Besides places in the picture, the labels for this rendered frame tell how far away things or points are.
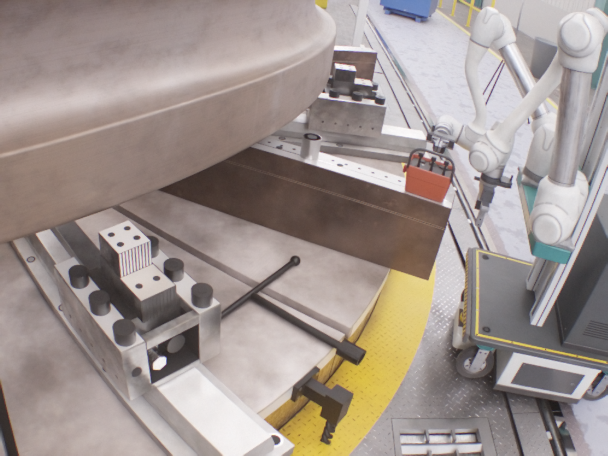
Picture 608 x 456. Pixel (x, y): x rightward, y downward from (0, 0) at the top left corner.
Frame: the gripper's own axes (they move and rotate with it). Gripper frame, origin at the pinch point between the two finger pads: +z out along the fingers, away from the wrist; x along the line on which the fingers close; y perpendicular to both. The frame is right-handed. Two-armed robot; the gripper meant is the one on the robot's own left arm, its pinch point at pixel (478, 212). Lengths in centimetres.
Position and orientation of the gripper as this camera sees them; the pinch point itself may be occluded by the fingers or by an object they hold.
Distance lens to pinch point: 205.2
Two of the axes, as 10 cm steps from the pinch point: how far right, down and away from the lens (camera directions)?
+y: -9.6, -2.5, 1.5
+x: -2.6, 4.9, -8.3
